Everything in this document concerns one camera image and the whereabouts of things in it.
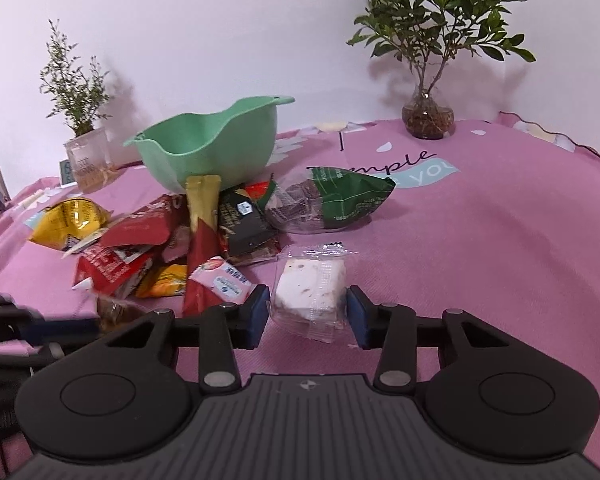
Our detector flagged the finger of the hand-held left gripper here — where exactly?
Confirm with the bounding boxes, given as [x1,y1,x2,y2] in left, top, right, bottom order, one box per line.
[0,343,68,379]
[0,291,101,345]

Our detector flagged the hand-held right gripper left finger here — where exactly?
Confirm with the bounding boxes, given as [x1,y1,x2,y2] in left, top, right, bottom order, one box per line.
[100,284,272,395]

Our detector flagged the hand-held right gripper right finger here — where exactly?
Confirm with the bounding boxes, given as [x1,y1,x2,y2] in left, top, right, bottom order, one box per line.
[345,284,514,396]

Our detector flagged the white nougat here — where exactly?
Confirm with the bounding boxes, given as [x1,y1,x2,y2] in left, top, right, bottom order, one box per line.
[270,242,361,345]

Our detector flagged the clear packet of nuts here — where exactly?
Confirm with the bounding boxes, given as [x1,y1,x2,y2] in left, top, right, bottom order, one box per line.
[96,296,148,333]

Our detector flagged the red white snack packet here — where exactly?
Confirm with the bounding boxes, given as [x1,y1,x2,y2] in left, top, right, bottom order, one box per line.
[72,242,156,297]

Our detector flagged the black snack packet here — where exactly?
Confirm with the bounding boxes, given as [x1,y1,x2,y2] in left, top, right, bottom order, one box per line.
[217,187,281,266]

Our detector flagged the green plastic bowl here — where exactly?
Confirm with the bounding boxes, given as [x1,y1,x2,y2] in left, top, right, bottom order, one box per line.
[122,95,296,195]

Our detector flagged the pink white snack packet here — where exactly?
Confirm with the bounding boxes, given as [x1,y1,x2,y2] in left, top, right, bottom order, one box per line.
[186,256,255,307]

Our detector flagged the cream flat packet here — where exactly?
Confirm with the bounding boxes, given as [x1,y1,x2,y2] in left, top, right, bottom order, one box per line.
[61,227,112,256]

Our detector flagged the orange yellow packet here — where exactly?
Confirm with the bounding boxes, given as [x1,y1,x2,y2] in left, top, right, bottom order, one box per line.
[135,262,188,298]

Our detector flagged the yellow snack bag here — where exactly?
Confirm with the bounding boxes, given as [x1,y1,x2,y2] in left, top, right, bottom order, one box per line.
[26,197,113,253]

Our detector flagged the gold red stick packet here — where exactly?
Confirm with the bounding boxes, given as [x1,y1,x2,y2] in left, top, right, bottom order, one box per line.
[182,175,223,317]

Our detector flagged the green clear snack bag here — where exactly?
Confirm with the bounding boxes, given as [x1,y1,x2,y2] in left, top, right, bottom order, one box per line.
[262,166,397,235]

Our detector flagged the dark red snack packet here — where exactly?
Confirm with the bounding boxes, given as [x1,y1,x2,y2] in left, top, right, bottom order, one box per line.
[100,195,188,248]

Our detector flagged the red illustrated snack packet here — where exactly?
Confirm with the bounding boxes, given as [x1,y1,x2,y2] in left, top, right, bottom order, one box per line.
[244,179,279,211]

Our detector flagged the pink printed tablecloth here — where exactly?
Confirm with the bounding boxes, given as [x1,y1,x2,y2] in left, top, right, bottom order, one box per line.
[0,112,600,480]

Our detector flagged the feathery plant in clear jar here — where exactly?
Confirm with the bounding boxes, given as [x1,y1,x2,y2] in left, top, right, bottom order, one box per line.
[39,19,116,195]

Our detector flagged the leafy plant in glass vase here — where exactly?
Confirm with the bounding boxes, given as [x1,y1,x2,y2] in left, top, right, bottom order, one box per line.
[342,0,537,141]

